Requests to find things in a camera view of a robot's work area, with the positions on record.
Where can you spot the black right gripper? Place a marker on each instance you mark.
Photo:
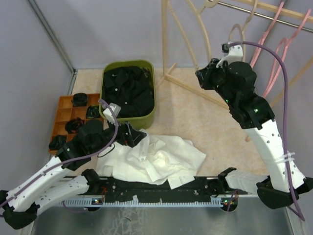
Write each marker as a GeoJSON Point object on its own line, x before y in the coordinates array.
{"type": "Point", "coordinates": [203, 75]}

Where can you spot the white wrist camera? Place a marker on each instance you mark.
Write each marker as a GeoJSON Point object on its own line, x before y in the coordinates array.
{"type": "Point", "coordinates": [232, 54]}
{"type": "Point", "coordinates": [109, 114]}

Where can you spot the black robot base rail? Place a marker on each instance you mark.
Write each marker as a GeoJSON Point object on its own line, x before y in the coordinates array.
{"type": "Point", "coordinates": [199, 190]}

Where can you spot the black rolled belt front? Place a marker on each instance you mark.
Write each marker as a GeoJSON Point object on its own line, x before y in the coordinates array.
{"type": "Point", "coordinates": [57, 142]}

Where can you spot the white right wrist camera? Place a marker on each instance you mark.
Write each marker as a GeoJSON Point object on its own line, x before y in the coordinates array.
{"type": "Point", "coordinates": [232, 54]}

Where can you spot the cream white garment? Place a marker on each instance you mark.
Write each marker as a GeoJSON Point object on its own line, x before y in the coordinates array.
{"type": "Point", "coordinates": [157, 159]}

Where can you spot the metal hanging rod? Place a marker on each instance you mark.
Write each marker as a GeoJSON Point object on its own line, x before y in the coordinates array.
{"type": "Point", "coordinates": [267, 11]}

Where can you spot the black rolled belt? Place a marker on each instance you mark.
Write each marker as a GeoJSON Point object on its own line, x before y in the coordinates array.
{"type": "Point", "coordinates": [57, 142]}
{"type": "Point", "coordinates": [73, 126]}

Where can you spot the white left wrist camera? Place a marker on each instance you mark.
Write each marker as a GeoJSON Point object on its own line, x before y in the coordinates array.
{"type": "Point", "coordinates": [109, 114]}

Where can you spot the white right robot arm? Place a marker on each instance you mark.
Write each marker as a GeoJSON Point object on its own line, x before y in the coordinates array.
{"type": "Point", "coordinates": [234, 83]}

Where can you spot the green plastic basket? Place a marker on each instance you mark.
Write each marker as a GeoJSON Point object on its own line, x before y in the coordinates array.
{"type": "Point", "coordinates": [138, 122]}

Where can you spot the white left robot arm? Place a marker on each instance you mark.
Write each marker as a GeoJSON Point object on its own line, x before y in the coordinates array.
{"type": "Point", "coordinates": [22, 205]}

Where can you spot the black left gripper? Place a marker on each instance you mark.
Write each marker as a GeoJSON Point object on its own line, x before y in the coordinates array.
{"type": "Point", "coordinates": [133, 137]}

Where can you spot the pink hanger with plaid shirt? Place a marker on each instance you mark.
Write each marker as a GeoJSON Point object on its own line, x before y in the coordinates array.
{"type": "Point", "coordinates": [266, 29]}

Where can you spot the orange compartment tray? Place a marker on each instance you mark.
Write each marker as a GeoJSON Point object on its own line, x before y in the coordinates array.
{"type": "Point", "coordinates": [70, 118]}

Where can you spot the pink plastic hanger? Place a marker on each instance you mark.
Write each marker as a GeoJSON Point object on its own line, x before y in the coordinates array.
{"type": "Point", "coordinates": [276, 68]}

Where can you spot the black garment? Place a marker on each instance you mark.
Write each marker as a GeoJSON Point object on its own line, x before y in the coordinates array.
{"type": "Point", "coordinates": [130, 88]}

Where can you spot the wooden rack frame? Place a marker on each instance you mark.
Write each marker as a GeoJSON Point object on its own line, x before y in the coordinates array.
{"type": "Point", "coordinates": [167, 71]}

